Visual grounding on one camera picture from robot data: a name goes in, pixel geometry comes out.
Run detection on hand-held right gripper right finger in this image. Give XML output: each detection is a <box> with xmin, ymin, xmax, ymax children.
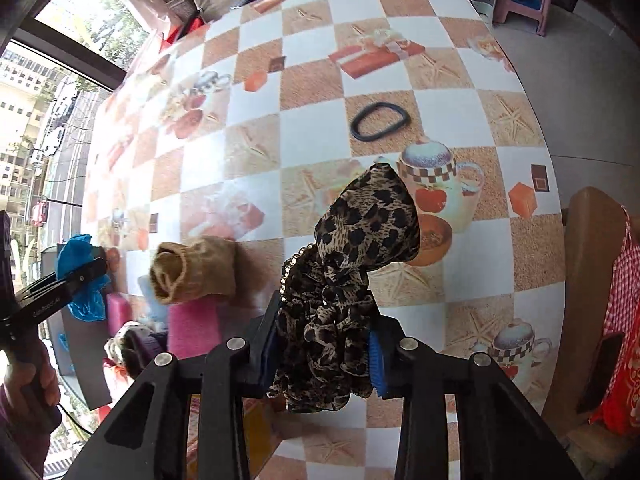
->
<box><xmin>369</xmin><ymin>319</ymin><xmax>584</xmax><ymax>480</ymax></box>

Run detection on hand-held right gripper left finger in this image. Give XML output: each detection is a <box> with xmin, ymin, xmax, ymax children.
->
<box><xmin>65</xmin><ymin>291</ymin><xmax>287</xmax><ymax>480</ymax></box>

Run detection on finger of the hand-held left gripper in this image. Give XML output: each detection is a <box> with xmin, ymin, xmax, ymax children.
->
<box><xmin>14</xmin><ymin>257</ymin><xmax>110</xmax><ymax>322</ymax></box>

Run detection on blue scrunchie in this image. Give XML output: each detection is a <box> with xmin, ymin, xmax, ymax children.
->
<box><xmin>56</xmin><ymin>233</ymin><xmax>110</xmax><ymax>323</ymax></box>

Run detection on pink patterned box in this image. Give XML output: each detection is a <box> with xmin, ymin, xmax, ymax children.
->
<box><xmin>106</xmin><ymin>292</ymin><xmax>222</xmax><ymax>359</ymax></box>

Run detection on leopard print scrunchie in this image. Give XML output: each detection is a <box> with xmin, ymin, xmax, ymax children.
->
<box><xmin>266</xmin><ymin>159</ymin><xmax>425</xmax><ymax>415</ymax></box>

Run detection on person's left hand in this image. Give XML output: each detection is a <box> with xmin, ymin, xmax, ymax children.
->
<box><xmin>0</xmin><ymin>344</ymin><xmax>62</xmax><ymax>413</ymax></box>

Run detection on dark grey flat panel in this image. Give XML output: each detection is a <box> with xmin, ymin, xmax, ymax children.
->
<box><xmin>61</xmin><ymin>304</ymin><xmax>114</xmax><ymax>409</ymax></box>

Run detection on tan fabric scrunchie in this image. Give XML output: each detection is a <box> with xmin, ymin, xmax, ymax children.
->
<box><xmin>149</xmin><ymin>236</ymin><xmax>238</xmax><ymax>306</ymax></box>

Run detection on wooden chair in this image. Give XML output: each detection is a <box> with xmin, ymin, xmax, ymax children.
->
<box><xmin>542</xmin><ymin>187</ymin><xmax>640</xmax><ymax>461</ymax></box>

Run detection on red checkered cloth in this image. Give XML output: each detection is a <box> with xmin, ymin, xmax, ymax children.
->
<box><xmin>589</xmin><ymin>204</ymin><xmax>640</xmax><ymax>437</ymax></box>

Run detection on checkered printed tablecloth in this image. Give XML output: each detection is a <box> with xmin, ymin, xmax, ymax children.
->
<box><xmin>82</xmin><ymin>0</ymin><xmax>568</xmax><ymax>480</ymax></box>

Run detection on black hair tie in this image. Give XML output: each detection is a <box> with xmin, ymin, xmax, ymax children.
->
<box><xmin>350</xmin><ymin>102</ymin><xmax>412</xmax><ymax>142</ymax></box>

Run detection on dark window frame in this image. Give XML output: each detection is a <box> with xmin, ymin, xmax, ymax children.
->
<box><xmin>0</xmin><ymin>0</ymin><xmax>129</xmax><ymax>92</ymax></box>

